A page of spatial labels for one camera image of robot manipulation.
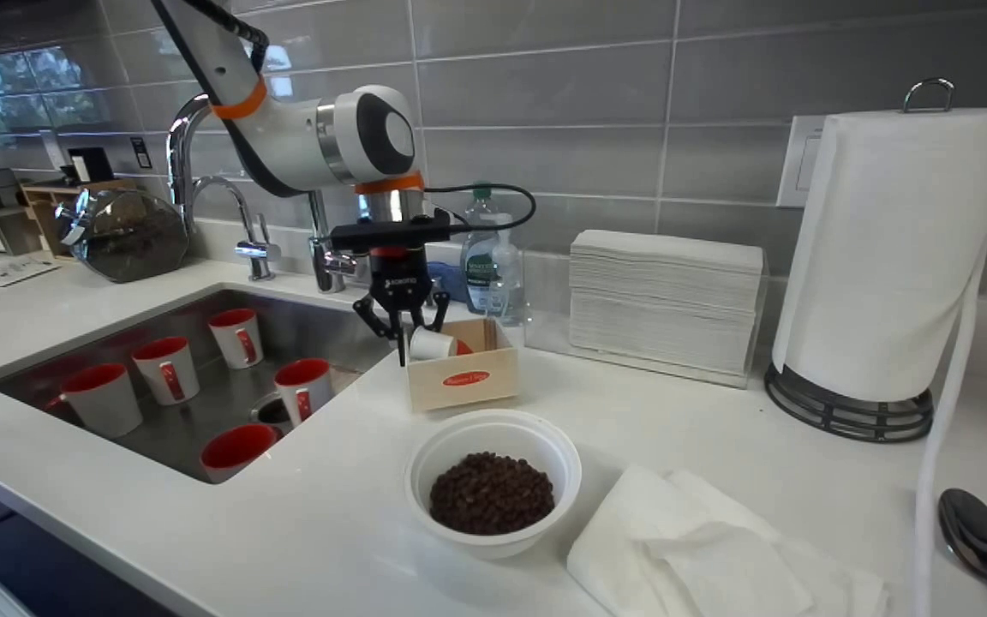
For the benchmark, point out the tall chrome kitchen faucet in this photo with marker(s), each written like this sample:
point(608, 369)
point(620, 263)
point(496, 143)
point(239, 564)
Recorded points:
point(178, 150)

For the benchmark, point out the paper towel roll on holder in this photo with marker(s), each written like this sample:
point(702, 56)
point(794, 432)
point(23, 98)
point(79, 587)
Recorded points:
point(847, 411)

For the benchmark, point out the small chrome tap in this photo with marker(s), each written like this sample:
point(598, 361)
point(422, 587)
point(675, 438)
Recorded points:
point(250, 241)

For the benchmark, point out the clear plastic bottle green cap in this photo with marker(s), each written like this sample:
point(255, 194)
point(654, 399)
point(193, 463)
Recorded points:
point(496, 274)

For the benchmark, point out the white red capsule in box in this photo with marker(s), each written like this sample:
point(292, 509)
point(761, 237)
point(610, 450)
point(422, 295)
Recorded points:
point(440, 343)

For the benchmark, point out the white cup red inside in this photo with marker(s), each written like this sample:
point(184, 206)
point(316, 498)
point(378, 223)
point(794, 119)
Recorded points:
point(239, 447)
point(169, 370)
point(104, 399)
point(239, 341)
point(302, 392)

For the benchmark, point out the brown coffee beans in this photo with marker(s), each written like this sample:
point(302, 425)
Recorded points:
point(490, 494)

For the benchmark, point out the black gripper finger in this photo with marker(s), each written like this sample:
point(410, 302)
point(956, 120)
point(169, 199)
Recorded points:
point(372, 317)
point(432, 320)

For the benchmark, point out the stack of white folded napkins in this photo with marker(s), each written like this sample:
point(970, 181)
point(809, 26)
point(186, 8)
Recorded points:
point(663, 302)

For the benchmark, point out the folded white paper napkin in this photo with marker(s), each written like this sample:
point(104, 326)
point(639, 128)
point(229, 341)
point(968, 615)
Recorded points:
point(743, 571)

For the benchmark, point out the small wooden box red logo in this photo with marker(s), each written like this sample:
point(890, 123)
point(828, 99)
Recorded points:
point(470, 379)

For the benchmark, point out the white paper towel roll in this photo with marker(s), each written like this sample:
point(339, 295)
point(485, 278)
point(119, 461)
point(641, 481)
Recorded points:
point(891, 250)

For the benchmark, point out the dark blue cabinet front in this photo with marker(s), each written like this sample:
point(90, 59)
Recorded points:
point(25, 568)

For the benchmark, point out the metal spoon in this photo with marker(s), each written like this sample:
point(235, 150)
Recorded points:
point(978, 537)

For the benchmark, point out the white bowl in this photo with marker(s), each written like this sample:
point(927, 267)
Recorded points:
point(496, 432)

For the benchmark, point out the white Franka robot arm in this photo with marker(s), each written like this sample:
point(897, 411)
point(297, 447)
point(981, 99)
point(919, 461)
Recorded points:
point(308, 138)

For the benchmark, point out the small blue container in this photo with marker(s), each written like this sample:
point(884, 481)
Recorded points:
point(448, 278)

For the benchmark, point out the large white paper napkin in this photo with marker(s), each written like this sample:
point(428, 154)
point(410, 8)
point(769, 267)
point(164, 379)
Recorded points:
point(615, 551)

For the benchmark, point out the small picture frame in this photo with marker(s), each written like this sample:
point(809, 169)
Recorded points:
point(1, 231)

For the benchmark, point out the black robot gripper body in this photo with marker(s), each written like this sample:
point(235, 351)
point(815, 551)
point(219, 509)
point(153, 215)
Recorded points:
point(400, 278)

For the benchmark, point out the stainless steel sink basin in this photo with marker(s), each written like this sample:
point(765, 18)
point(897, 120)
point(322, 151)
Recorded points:
point(171, 430)

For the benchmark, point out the printed paper sheet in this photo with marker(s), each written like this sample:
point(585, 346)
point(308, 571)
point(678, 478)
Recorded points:
point(15, 267)

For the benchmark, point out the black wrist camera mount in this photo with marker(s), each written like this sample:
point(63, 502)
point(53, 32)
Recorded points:
point(390, 231)

